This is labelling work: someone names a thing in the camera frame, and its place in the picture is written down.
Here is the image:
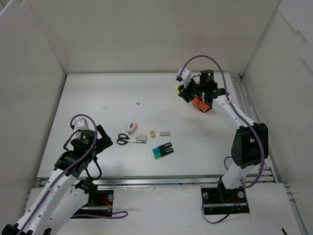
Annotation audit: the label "pink white mini stapler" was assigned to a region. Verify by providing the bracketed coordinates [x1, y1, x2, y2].
[126, 122, 137, 134]

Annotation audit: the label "tan eraser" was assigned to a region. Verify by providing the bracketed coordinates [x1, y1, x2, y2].
[150, 131, 156, 138]

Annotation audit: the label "blue capped black highlighter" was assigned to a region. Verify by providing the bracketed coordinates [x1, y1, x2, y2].
[152, 142, 172, 154]

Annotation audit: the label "grey white eraser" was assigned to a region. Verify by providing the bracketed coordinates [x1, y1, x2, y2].
[160, 131, 171, 136]

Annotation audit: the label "green capped black highlighter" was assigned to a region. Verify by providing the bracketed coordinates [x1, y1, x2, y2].
[154, 148, 174, 159]

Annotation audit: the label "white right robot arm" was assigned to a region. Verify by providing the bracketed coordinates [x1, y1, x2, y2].
[176, 69, 268, 202]

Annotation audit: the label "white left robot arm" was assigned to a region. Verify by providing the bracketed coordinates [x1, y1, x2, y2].
[1, 124, 113, 235]

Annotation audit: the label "orange round divided container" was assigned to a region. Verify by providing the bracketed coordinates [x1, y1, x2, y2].
[192, 96, 212, 113]

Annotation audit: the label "white staples box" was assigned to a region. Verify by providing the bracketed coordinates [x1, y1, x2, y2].
[135, 134, 147, 143]

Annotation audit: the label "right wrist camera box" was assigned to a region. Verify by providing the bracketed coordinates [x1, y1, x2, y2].
[176, 69, 192, 89]

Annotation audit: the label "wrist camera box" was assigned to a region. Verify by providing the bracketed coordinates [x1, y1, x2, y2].
[73, 118, 89, 132]
[176, 69, 192, 89]

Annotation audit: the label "black handled scissors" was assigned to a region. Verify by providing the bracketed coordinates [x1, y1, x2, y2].
[116, 133, 142, 145]

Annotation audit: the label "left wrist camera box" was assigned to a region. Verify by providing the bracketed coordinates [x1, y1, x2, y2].
[73, 118, 89, 132]

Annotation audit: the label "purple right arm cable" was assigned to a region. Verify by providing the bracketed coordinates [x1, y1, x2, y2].
[179, 55, 267, 188]

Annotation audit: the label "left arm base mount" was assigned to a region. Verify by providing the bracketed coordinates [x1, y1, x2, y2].
[71, 178, 114, 219]

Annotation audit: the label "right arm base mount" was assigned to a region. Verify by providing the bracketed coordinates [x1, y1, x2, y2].
[201, 188, 249, 215]

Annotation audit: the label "aluminium rail frame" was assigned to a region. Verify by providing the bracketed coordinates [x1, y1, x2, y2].
[36, 73, 309, 235]

